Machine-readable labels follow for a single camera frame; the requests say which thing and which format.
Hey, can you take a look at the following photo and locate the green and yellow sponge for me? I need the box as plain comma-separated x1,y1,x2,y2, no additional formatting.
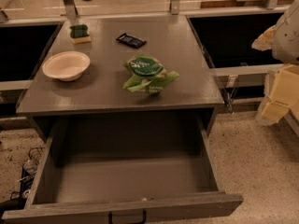
70,24,91,44

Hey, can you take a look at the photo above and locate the dark blue snack packet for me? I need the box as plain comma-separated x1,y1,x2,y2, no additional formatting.
117,33,146,49

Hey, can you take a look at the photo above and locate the green rice chip bag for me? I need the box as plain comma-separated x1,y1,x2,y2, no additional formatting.
123,54,179,94

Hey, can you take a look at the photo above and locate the black drawer handle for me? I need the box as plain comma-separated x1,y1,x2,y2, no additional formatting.
108,210,147,224

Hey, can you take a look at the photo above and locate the black wire basket on floor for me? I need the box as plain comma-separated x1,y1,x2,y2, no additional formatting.
10,147,44,203

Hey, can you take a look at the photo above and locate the grey cabinet with countertop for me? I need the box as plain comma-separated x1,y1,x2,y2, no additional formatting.
15,14,226,142

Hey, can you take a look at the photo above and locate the white paper bowl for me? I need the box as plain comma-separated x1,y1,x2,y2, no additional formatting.
42,51,91,81

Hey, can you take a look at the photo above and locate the open grey top drawer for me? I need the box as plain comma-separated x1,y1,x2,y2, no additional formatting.
3,110,243,224

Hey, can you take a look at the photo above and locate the left metal support post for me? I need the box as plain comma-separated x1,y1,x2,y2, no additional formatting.
63,0,78,20

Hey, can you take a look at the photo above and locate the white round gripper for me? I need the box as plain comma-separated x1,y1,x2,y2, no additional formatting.
251,0,299,123

